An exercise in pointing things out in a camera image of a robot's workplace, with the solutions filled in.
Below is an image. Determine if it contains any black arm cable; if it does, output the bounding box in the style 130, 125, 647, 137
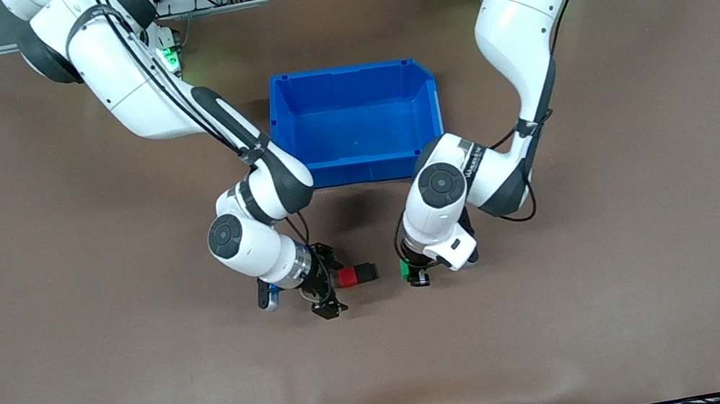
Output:
91, 0, 317, 276
473, 53, 582, 227

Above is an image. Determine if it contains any blue plastic storage bin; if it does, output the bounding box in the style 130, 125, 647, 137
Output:
260, 49, 452, 200

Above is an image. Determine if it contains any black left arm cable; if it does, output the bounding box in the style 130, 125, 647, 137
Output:
473, 53, 582, 227

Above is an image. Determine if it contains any brown table mat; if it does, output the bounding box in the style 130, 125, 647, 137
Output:
0, 0, 720, 404

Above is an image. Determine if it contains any small red cube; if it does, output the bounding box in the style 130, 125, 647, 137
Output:
335, 265, 361, 289

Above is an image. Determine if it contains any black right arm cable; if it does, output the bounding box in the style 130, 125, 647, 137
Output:
91, 0, 317, 276

